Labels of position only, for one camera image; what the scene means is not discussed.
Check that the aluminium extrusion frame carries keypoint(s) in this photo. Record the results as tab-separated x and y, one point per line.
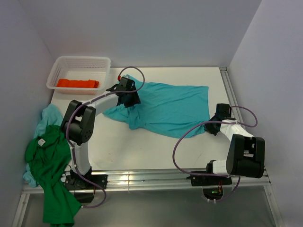
160	180

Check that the orange rolled t-shirt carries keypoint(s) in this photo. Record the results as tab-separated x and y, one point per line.
78	83

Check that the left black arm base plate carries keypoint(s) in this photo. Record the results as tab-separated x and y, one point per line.
94	182

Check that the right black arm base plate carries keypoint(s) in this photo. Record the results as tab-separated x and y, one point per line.
204	180

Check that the teal t-shirt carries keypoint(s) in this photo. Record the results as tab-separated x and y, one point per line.
164	109

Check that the green t-shirt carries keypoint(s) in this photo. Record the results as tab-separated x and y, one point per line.
47	156

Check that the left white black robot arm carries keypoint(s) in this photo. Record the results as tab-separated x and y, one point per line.
79	120

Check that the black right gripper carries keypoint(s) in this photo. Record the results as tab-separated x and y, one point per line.
209	128

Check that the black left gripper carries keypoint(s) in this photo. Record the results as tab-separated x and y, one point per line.
134	100

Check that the white perforated plastic basket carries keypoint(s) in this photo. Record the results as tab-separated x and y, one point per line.
80	68

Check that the light aqua t-shirt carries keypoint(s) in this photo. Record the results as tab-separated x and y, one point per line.
49	116

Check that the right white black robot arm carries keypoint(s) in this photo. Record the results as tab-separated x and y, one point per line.
246	155

